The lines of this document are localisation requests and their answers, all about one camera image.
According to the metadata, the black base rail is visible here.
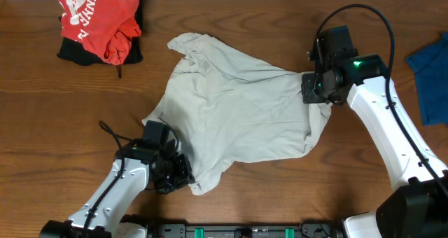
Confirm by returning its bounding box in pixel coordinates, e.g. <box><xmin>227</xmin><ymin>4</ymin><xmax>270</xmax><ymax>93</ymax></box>
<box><xmin>148</xmin><ymin>220</ymin><xmax>346</xmax><ymax>238</ymax></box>

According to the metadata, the blue t-shirt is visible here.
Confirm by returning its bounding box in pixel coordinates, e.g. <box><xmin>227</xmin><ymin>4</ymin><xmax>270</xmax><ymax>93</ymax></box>
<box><xmin>405</xmin><ymin>32</ymin><xmax>447</xmax><ymax>126</ymax></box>

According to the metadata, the left black cable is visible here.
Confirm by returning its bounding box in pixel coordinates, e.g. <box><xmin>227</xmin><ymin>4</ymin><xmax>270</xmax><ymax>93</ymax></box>
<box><xmin>82</xmin><ymin>120</ymin><xmax>148</xmax><ymax>238</ymax></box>

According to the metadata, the red printed t-shirt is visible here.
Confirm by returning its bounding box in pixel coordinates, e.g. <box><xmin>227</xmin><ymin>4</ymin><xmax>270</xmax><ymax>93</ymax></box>
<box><xmin>58</xmin><ymin>0</ymin><xmax>141</xmax><ymax>65</ymax></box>

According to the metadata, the beige t-shirt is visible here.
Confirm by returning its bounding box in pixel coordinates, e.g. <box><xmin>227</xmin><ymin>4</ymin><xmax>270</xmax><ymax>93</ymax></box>
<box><xmin>148</xmin><ymin>33</ymin><xmax>331</xmax><ymax>195</ymax></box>

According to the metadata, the right black cable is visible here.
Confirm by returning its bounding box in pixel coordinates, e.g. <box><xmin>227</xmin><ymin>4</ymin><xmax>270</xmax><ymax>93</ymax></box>
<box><xmin>314</xmin><ymin>3</ymin><xmax>448</xmax><ymax>197</ymax></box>

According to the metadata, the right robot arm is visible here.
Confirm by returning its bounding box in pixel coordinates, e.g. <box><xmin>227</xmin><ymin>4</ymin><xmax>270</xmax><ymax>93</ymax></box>
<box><xmin>302</xmin><ymin>55</ymin><xmax>447</xmax><ymax>237</ymax></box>

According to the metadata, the black cable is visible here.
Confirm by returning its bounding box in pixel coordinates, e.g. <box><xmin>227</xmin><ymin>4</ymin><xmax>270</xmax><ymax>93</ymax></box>
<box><xmin>314</xmin><ymin>3</ymin><xmax>448</xmax><ymax>197</ymax></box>
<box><xmin>82</xmin><ymin>120</ymin><xmax>148</xmax><ymax>238</ymax></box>

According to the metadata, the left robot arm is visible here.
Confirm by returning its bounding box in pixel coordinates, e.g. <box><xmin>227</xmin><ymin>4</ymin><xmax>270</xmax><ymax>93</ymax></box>
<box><xmin>39</xmin><ymin>139</ymin><xmax>195</xmax><ymax>238</ymax></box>

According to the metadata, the black folded garment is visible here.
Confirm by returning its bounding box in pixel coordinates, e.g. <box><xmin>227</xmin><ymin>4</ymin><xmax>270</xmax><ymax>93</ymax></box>
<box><xmin>57</xmin><ymin>0</ymin><xmax>143</xmax><ymax>74</ymax></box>

